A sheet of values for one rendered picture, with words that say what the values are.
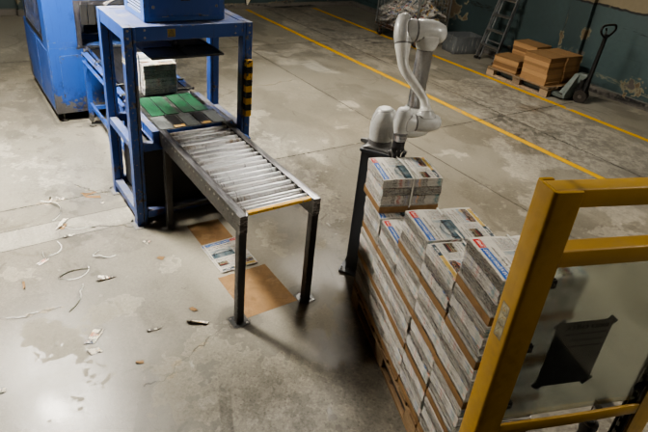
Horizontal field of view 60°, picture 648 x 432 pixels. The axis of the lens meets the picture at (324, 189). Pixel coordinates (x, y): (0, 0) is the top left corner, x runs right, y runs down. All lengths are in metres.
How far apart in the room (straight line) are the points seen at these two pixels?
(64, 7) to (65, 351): 3.71
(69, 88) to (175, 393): 4.02
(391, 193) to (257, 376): 1.30
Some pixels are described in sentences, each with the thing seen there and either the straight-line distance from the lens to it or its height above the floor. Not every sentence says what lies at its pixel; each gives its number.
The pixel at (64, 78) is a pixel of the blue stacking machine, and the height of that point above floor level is 0.48.
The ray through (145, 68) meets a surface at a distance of 4.91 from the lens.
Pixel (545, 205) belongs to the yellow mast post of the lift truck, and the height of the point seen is 1.80.
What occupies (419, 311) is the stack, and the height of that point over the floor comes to 0.70.
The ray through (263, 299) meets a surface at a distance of 3.86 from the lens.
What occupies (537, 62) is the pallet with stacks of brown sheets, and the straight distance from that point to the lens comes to 9.26.
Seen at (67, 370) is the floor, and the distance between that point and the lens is 3.54.
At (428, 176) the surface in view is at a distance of 3.30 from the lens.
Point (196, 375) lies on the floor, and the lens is 3.39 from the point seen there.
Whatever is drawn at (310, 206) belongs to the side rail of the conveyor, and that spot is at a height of 0.73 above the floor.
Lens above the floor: 2.48
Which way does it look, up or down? 28 degrees down
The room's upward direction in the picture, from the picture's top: 6 degrees clockwise
